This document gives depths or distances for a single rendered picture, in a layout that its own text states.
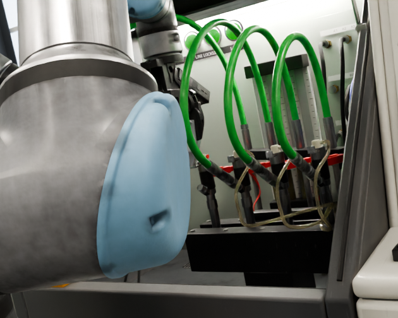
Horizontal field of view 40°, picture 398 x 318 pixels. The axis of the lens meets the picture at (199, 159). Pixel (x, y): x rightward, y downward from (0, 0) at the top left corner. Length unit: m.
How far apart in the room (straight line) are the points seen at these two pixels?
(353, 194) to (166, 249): 0.52
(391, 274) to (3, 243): 0.52
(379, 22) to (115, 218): 0.73
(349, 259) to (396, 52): 0.36
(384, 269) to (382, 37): 0.40
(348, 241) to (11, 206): 0.55
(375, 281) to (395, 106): 0.33
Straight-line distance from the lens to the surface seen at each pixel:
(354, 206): 0.82
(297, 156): 0.87
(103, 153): 0.33
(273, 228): 1.02
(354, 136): 0.89
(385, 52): 0.96
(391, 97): 0.95
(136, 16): 0.90
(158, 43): 0.99
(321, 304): 0.77
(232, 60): 0.90
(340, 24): 1.24
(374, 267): 0.77
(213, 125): 1.39
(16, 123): 0.36
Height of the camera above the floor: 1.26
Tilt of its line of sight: 7 degrees down
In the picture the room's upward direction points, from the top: 11 degrees counter-clockwise
